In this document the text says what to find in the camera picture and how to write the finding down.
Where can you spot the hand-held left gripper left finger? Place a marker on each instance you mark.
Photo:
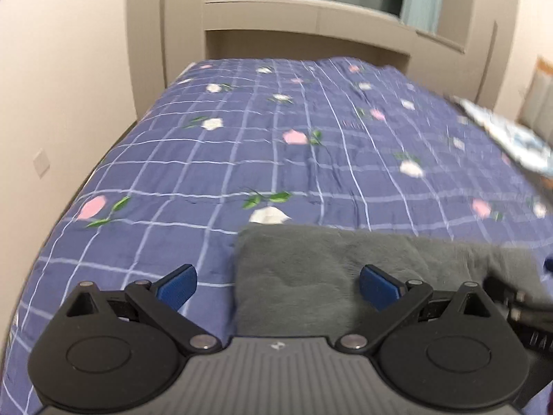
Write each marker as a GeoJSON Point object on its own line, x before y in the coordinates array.
{"type": "Point", "coordinates": [177, 287]}

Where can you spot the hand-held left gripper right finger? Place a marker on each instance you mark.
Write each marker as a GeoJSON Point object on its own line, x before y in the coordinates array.
{"type": "Point", "coordinates": [380, 287]}

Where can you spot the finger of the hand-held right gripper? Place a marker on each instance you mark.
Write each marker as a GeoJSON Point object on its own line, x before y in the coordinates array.
{"type": "Point", "coordinates": [518, 300]}

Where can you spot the grey fleece pants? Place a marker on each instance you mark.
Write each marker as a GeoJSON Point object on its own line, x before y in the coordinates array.
{"type": "Point", "coordinates": [302, 268]}

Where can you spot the blue checked floral blanket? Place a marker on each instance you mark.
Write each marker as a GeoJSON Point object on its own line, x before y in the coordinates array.
{"type": "Point", "coordinates": [216, 160]}

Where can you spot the white patterned pillow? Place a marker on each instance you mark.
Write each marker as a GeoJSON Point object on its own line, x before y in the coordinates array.
{"type": "Point", "coordinates": [510, 136]}

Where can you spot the padded headboard with wooden trim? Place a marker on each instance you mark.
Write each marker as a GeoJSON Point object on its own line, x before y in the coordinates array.
{"type": "Point", "coordinates": [540, 95]}

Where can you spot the beige bed surround cabinet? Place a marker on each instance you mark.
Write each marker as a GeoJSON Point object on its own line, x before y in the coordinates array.
{"type": "Point", "coordinates": [302, 17]}

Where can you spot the beige wall switch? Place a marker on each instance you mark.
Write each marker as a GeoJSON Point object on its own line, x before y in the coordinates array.
{"type": "Point", "coordinates": [42, 162]}

